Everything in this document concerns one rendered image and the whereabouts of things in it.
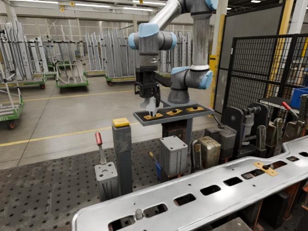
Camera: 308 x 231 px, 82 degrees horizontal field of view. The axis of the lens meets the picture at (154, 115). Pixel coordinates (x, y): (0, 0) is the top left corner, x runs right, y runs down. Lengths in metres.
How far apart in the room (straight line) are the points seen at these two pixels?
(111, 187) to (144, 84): 0.39
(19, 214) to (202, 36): 1.28
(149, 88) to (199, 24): 0.51
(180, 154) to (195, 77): 0.56
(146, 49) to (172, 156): 0.40
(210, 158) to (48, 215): 0.81
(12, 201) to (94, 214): 0.72
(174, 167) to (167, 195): 0.11
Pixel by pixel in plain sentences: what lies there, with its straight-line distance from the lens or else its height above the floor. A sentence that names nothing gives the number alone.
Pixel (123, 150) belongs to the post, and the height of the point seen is 1.04.
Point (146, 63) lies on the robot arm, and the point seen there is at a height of 1.39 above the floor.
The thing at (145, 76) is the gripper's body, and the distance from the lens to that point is 0.71.
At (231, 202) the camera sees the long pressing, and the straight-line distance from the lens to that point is 0.66.
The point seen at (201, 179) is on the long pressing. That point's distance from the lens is 0.71.
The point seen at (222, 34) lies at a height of 1.66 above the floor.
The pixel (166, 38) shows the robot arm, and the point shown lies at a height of 1.48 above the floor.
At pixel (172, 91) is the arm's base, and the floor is 1.17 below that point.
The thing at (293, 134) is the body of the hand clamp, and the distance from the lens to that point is 1.28.
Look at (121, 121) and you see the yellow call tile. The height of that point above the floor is 1.16.
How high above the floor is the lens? 1.45
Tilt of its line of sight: 21 degrees down
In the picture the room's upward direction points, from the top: straight up
